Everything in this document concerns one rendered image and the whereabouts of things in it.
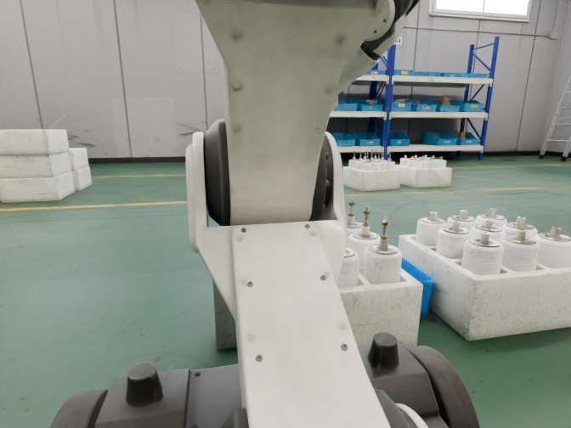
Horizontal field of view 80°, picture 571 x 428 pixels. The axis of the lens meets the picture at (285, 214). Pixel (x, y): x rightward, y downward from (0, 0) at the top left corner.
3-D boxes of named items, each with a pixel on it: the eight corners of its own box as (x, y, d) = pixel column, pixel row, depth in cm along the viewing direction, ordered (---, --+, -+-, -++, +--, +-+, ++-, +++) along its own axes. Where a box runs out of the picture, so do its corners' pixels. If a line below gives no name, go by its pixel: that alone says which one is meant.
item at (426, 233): (448, 273, 118) (454, 223, 114) (422, 276, 117) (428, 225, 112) (431, 263, 128) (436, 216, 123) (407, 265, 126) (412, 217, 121)
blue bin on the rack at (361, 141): (347, 144, 588) (347, 132, 583) (367, 144, 597) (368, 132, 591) (358, 146, 541) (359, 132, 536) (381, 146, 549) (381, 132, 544)
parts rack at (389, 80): (484, 160, 587) (501, 36, 539) (272, 165, 516) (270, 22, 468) (459, 157, 647) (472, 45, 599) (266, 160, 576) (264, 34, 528)
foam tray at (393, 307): (416, 347, 90) (423, 284, 86) (270, 365, 83) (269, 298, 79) (359, 283, 127) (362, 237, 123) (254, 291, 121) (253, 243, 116)
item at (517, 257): (537, 304, 98) (550, 244, 94) (509, 307, 97) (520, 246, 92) (510, 289, 107) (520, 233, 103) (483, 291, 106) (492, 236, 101)
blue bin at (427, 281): (432, 316, 105) (437, 280, 102) (400, 320, 103) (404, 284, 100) (385, 276, 133) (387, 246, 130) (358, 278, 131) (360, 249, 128)
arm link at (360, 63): (346, 89, 74) (426, 20, 61) (330, 104, 67) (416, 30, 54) (315, 49, 73) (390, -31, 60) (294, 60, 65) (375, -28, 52)
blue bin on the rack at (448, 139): (420, 144, 613) (421, 132, 607) (438, 143, 620) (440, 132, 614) (437, 145, 565) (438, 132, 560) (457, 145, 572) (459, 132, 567)
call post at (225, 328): (243, 347, 90) (240, 234, 83) (216, 350, 89) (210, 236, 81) (241, 331, 97) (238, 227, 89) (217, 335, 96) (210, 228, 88)
